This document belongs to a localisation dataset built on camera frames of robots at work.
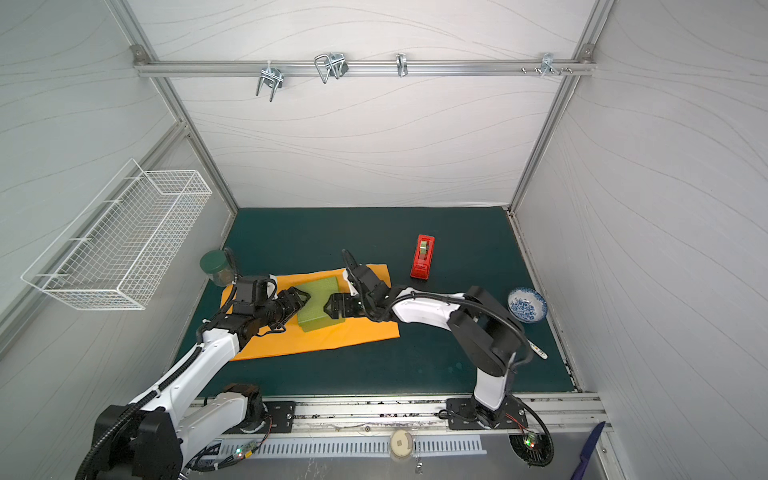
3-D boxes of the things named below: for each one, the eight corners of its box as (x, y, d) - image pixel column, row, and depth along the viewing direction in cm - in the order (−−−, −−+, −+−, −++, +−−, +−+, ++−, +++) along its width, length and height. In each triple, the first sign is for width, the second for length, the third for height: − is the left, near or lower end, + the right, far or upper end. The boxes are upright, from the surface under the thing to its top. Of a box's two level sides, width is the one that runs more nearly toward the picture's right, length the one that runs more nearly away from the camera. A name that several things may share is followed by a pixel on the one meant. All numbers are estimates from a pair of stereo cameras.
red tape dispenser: (409, 277, 101) (410, 268, 97) (416, 243, 110) (417, 233, 106) (429, 280, 100) (431, 271, 96) (435, 246, 110) (436, 236, 105)
